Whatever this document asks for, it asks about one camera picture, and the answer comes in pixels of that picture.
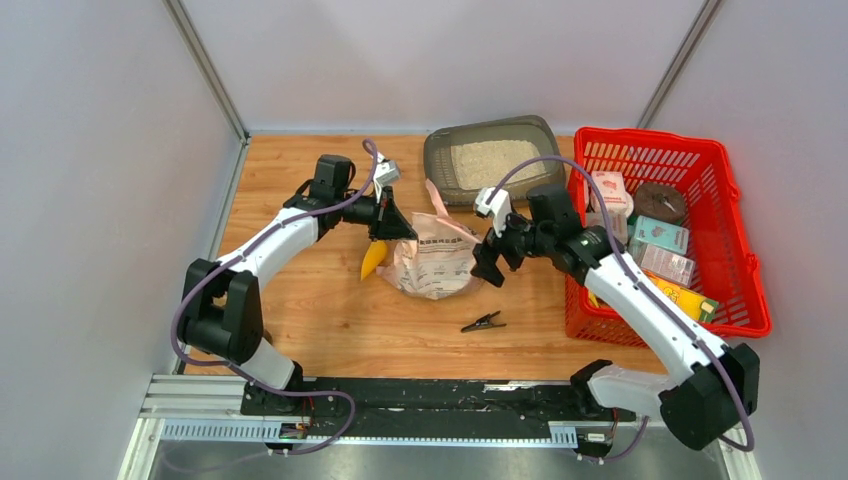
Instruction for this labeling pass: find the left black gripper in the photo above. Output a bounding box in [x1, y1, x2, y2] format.
[336, 185, 418, 243]

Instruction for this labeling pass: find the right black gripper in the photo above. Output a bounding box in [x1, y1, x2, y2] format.
[470, 207, 552, 288]

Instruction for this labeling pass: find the yellow plastic scoop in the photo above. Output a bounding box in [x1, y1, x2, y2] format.
[360, 240, 389, 280]

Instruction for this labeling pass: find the pink cat litter bag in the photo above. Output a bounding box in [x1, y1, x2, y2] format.
[376, 180, 482, 300]

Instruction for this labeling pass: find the black bag clip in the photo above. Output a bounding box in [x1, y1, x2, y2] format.
[460, 310, 506, 333]

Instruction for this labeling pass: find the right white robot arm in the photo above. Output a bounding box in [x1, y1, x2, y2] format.
[471, 185, 760, 452]

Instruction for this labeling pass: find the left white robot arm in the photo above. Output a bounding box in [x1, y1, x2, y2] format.
[172, 153, 417, 415]

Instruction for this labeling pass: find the grey litter box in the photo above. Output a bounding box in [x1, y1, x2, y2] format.
[423, 115, 560, 209]

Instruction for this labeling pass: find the grey pink box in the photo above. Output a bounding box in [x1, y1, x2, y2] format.
[586, 212, 629, 245]

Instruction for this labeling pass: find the teal box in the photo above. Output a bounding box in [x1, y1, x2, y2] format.
[628, 216, 690, 256]

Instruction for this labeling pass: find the pink white carton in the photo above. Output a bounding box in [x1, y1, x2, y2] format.
[591, 171, 634, 217]

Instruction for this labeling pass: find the brown round tin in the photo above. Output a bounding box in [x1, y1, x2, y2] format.
[633, 182, 687, 224]

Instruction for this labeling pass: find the red plastic basket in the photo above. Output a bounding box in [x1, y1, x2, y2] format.
[573, 127, 772, 338]

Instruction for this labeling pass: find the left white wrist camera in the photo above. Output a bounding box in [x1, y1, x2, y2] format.
[373, 159, 401, 200]

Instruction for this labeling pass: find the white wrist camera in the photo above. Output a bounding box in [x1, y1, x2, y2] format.
[373, 159, 401, 200]
[473, 187, 513, 237]

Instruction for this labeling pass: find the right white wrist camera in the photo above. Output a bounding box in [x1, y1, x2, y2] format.
[473, 187, 513, 237]

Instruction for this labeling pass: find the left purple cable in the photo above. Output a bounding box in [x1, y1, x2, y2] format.
[170, 138, 380, 458]

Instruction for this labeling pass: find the purple cable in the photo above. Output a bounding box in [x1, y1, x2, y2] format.
[170, 138, 380, 458]
[486, 155, 757, 465]

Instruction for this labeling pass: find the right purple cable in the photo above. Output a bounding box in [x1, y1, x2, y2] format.
[486, 155, 757, 465]

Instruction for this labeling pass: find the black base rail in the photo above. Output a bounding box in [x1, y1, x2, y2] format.
[240, 377, 635, 440]

